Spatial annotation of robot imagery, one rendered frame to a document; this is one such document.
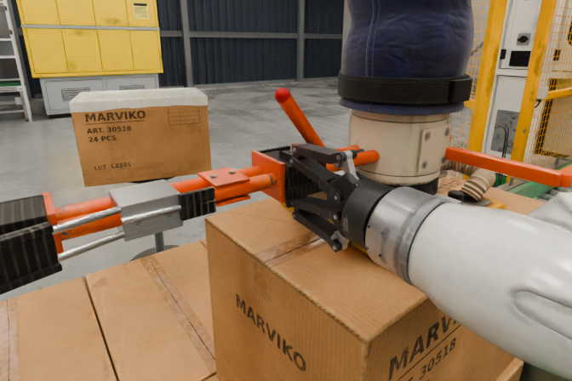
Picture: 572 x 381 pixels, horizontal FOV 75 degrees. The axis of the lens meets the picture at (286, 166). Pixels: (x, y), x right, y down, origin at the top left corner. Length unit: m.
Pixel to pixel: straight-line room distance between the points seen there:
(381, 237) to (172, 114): 1.60
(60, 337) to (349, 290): 0.85
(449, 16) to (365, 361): 0.49
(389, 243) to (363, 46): 0.36
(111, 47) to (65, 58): 0.80
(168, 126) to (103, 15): 6.02
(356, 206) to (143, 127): 1.58
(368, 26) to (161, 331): 0.89
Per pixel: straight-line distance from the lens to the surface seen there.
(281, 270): 0.57
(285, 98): 0.53
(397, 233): 0.36
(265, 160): 0.54
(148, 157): 1.93
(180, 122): 1.90
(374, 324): 0.49
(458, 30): 0.65
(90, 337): 1.16
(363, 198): 0.40
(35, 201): 0.48
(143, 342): 1.10
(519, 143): 2.37
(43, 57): 7.72
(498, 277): 0.32
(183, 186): 0.51
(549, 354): 0.33
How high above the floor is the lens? 1.26
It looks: 18 degrees down
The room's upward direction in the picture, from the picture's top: straight up
